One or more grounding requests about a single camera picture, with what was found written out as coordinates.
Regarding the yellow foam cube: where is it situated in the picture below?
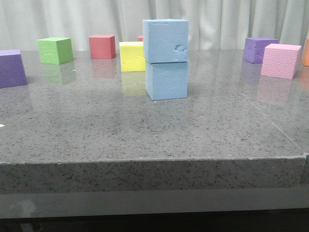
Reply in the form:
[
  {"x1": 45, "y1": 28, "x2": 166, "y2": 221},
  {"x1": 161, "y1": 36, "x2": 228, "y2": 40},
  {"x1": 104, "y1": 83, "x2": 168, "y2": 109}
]
[{"x1": 119, "y1": 42, "x2": 146, "y2": 72}]

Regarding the purple foam cube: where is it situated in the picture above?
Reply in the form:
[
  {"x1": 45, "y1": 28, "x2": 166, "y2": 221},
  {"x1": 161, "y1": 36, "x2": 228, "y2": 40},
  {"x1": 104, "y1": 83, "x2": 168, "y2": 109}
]
[
  {"x1": 0, "y1": 49, "x2": 28, "y2": 88},
  {"x1": 243, "y1": 37, "x2": 279, "y2": 63}
]

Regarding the grey pleated curtain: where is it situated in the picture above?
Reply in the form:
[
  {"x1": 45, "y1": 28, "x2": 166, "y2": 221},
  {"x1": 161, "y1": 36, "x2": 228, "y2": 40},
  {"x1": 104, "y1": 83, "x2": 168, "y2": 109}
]
[{"x1": 0, "y1": 0, "x2": 309, "y2": 51}]

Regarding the light blue foam cube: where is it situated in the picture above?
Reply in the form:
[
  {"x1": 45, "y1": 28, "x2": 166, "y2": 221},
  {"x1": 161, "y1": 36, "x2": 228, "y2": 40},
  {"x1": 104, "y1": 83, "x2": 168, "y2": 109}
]
[
  {"x1": 145, "y1": 62, "x2": 188, "y2": 100},
  {"x1": 142, "y1": 19, "x2": 189, "y2": 63}
]

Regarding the green foam cube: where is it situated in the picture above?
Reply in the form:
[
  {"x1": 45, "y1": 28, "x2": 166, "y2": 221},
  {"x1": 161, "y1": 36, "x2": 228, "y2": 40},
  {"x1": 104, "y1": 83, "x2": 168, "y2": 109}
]
[{"x1": 37, "y1": 37, "x2": 73, "y2": 64}]

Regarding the pink foam cube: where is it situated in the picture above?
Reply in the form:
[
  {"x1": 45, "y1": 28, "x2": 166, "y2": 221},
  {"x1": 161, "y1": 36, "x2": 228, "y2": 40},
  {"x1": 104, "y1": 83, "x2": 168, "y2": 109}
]
[{"x1": 261, "y1": 43, "x2": 302, "y2": 79}]

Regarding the orange foam cube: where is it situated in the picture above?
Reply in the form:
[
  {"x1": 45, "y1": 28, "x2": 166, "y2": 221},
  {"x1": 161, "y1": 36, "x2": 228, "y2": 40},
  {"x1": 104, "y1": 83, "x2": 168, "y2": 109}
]
[{"x1": 302, "y1": 37, "x2": 309, "y2": 66}]

